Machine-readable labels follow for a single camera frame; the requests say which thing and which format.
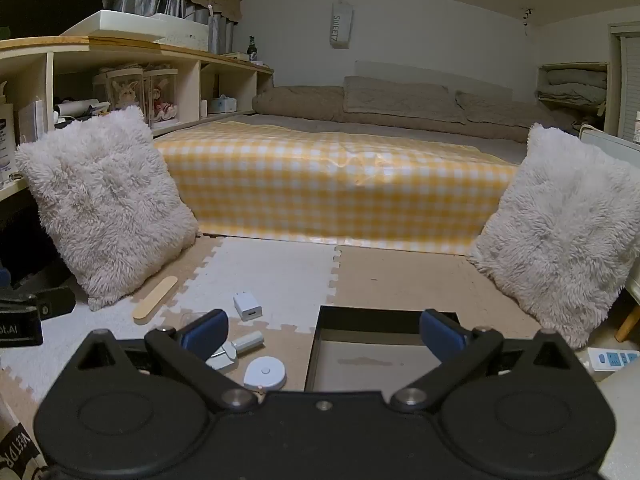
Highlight white paper roll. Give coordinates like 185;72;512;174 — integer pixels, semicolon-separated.
54;101;111;117

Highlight rolled beige duvet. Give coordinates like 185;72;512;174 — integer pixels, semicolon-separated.
252;85;346;122

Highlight white tissue box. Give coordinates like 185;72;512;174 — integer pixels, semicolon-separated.
206;95;240;115

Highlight beige bed pillow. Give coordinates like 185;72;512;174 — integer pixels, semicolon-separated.
455;91;556;130
343;76;467;125

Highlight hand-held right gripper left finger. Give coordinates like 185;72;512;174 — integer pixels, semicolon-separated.
65;309;258;413

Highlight white hanging wall sign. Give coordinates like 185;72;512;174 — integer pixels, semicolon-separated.
331;0;354;51

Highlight white round tape measure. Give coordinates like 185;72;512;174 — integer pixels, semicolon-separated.
243;356;287;391

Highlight white wall shelf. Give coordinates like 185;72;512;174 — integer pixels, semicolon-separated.
537;62;610;133

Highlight wooden stick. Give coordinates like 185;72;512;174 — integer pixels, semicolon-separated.
132;276;178;321

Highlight window blind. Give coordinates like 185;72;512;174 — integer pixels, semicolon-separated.
607;22;640;143

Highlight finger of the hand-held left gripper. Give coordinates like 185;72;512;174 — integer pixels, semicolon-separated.
0;286;76;320

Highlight red doll display case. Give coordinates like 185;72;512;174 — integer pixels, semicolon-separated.
144;67;179;123

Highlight small white cylinder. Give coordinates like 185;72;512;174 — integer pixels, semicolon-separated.
231;331;265;353

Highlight grey bed sheet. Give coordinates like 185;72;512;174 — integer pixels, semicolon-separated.
235;112;533;163

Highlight wooden shelf unit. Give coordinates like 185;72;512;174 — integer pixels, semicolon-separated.
0;35;276;206

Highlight wooden furniture leg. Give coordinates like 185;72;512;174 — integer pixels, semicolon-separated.
616;304;640;343

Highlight white charger adapter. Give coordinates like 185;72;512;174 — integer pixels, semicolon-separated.
233;290;263;322

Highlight white storage box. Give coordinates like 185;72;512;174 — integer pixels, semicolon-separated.
62;9;210;53

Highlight white printed cloth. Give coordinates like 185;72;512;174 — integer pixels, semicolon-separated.
0;395;51;480

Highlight yellow checked bed cover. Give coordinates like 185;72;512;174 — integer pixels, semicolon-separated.
152;120;521;257

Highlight folded beige blankets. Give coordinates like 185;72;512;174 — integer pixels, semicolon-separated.
539;69;607;106

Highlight rabbit doll display case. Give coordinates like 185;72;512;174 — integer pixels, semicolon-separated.
106;69;147;113

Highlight beige white foam puzzle mat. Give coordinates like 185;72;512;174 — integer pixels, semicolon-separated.
0;235;640;411

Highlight black tray box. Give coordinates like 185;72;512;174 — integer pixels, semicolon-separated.
303;305;463;392

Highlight fluffy white pillow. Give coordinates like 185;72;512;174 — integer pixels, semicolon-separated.
467;122;640;350
15;105;201;311

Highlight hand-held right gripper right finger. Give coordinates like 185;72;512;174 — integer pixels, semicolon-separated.
390;309;586;413

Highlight white blue power strip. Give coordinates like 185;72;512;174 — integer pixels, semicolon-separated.
586;347;640;373

